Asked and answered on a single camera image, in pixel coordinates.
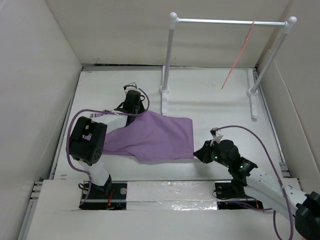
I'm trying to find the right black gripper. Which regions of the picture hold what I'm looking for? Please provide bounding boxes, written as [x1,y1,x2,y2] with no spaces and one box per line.
[192,139,231,168]

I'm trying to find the purple trousers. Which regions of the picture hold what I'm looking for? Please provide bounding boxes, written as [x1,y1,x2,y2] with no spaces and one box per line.
[103,110,194,163]

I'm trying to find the pink wire hanger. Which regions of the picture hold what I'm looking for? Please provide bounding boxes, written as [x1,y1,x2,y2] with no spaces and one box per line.
[221,20,256,90]

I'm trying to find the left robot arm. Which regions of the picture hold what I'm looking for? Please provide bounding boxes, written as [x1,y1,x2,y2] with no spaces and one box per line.
[66,85,150,199]

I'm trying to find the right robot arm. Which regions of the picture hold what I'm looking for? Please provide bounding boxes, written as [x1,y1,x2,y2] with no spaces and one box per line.
[193,140,320,240]

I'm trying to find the white clothes rack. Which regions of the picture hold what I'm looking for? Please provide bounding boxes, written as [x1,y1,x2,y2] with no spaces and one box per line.
[158,12,298,122]

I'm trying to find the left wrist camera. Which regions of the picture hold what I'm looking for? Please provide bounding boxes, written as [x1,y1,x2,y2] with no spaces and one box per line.
[123,82,139,92]

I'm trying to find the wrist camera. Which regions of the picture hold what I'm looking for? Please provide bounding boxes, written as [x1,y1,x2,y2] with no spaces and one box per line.
[123,82,139,92]
[210,127,223,146]

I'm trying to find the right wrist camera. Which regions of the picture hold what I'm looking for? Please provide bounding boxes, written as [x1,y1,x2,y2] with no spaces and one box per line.
[210,127,223,146]

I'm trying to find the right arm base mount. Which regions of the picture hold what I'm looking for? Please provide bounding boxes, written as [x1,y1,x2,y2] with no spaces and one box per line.
[212,180,269,211]

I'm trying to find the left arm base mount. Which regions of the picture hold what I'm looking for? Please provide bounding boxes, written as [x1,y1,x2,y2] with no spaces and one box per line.
[78,176,128,211]

